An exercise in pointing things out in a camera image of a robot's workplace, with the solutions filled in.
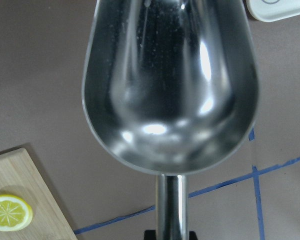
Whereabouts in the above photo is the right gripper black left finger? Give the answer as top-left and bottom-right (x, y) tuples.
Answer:
(143, 230), (157, 240)

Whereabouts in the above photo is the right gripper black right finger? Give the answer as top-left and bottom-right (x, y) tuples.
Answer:
(189, 231), (197, 240)

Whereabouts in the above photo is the steel ice scoop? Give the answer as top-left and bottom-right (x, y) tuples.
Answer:
(82, 0), (259, 240)

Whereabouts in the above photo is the yellow lemon slice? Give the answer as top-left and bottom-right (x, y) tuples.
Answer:
(0, 194), (33, 232)

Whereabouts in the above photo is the wooden cutting board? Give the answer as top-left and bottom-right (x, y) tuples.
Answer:
(0, 148), (76, 240)

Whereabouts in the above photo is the white bear tray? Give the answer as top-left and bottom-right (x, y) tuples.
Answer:
(246, 0), (300, 22)

